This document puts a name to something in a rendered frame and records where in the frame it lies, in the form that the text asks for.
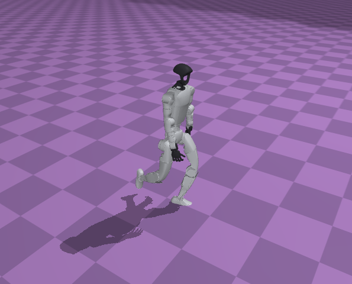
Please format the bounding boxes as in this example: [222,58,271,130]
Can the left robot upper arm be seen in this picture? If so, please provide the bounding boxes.
[187,85,195,114]

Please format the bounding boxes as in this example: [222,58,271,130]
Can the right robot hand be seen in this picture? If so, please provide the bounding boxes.
[171,143,186,162]

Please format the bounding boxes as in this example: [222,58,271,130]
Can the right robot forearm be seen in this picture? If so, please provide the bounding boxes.
[164,120,176,149]

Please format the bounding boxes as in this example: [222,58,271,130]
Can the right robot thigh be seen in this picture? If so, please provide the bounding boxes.
[156,137,173,182]

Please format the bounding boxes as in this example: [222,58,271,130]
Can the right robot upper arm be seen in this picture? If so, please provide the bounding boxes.
[162,92,175,126]

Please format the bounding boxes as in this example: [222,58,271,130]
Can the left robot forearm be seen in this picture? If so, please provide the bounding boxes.
[186,112,193,129]

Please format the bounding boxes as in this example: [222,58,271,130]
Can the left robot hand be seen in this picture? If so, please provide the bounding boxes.
[185,126,192,134]

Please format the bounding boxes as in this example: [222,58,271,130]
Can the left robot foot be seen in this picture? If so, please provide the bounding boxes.
[171,196,192,206]

